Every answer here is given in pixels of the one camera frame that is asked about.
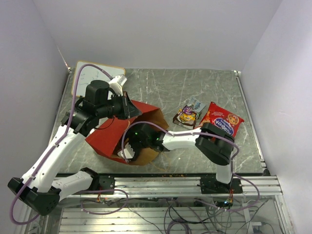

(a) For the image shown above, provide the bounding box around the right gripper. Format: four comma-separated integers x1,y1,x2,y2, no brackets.
119,129,151,161

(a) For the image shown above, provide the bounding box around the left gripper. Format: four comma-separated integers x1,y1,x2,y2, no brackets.
97,91,142,119

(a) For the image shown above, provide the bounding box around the red paper bag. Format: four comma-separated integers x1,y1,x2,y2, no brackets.
86,100,169,164

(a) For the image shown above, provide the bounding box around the brown candy packet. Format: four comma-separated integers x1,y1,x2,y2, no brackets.
173,114,196,130

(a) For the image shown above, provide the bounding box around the red snack packet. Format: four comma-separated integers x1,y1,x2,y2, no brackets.
198,102,245,137

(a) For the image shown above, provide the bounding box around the purple candy packet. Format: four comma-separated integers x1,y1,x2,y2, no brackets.
182,105,198,115

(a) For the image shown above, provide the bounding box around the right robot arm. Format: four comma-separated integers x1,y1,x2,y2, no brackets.
121,121,239,193

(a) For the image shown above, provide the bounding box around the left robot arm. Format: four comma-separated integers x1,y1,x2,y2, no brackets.
8,78,141,216

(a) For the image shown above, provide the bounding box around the small whiteboard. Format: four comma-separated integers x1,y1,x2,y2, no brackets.
71,60,126,97

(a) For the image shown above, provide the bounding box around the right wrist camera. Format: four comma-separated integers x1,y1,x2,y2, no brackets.
117,143,135,160

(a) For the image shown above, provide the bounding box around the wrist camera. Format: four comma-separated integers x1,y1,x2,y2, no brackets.
109,74,127,95
117,143,135,160

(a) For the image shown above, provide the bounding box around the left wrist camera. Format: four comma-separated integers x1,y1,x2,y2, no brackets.
109,74,127,95

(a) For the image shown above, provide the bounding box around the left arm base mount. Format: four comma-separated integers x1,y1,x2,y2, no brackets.
98,175,115,195

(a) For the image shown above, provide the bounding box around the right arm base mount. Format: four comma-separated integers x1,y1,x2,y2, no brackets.
197,177,243,194

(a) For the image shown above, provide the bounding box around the aluminium frame rail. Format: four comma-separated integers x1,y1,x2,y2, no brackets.
69,176,283,198

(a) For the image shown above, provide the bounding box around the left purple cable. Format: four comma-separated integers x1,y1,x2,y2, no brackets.
9,63,114,225

